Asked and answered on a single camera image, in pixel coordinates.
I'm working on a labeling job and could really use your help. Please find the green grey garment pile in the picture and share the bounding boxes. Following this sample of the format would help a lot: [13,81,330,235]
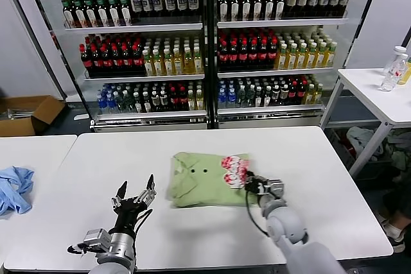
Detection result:
[384,131,411,180]

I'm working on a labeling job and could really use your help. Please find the white side table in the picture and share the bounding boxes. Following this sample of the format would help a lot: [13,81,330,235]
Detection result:
[319,67,411,179]

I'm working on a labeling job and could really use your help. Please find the clear bottle red label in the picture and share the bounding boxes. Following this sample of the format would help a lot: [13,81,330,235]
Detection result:
[378,55,407,92]

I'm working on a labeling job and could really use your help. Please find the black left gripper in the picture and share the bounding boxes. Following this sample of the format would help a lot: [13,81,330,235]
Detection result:
[111,173,157,233]

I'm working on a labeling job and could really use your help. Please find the black storage crate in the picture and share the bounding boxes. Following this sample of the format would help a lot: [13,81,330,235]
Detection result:
[326,128,398,182]

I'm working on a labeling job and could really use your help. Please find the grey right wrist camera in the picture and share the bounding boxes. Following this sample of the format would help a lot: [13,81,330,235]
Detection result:
[268,179,286,196]

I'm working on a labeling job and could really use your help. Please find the light green polo shirt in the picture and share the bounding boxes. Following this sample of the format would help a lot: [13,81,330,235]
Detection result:
[165,151,261,209]

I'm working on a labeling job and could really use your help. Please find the yellow juice bottle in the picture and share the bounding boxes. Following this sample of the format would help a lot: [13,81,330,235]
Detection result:
[396,57,411,86]

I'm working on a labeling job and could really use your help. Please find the small cola bottle red cap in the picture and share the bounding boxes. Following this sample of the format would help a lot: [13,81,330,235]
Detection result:
[178,87,188,112]
[288,81,299,106]
[297,81,307,106]
[168,87,179,112]

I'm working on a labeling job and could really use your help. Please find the glass cabinet door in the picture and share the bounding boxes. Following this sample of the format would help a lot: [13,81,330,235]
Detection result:
[320,0,385,129]
[0,0,96,129]

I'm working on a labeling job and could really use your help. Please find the bundle of metal parts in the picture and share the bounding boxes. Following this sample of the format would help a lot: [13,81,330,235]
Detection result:
[0,109,35,122]

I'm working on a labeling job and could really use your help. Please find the beverage display cabinet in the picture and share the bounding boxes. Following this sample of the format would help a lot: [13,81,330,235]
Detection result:
[24,0,385,133]

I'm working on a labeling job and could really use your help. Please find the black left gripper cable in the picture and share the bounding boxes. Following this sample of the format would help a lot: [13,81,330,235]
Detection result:
[134,209,154,234]

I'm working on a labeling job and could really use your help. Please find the grey sneaker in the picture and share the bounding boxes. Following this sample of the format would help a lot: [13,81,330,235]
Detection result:
[383,219,407,253]

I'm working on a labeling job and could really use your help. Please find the dark bottle green cap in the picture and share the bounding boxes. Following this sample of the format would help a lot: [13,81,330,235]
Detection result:
[108,0,121,28]
[251,0,263,21]
[263,0,275,21]
[240,0,252,22]
[228,0,241,22]
[274,0,286,21]
[119,0,132,27]
[62,0,74,29]
[96,0,109,28]
[85,0,98,28]
[73,0,86,29]
[217,0,229,22]

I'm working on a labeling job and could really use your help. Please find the grey white garment pile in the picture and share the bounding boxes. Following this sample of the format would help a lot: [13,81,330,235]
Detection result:
[345,126,385,163]

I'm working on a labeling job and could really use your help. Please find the crumpled light blue garment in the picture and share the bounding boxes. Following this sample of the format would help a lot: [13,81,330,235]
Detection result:
[0,166,35,217]

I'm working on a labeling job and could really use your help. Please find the white cabinet shelf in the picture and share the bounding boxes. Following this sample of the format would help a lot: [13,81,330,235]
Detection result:
[64,22,204,33]
[83,74,206,82]
[91,110,207,127]
[216,18,349,30]
[217,67,335,79]
[217,104,324,121]

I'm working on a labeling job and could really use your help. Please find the clear bottle white cap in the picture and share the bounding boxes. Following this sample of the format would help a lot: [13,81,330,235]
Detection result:
[381,46,407,76]

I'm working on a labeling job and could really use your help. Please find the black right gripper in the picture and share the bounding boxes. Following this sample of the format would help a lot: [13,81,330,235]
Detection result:
[243,171,269,194]

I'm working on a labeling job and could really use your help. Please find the open cardboard box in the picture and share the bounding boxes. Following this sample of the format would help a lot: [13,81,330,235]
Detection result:
[0,95,67,138]

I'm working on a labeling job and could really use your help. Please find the person leg dark trousers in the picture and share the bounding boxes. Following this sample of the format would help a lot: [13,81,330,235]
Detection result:
[375,187,411,223]

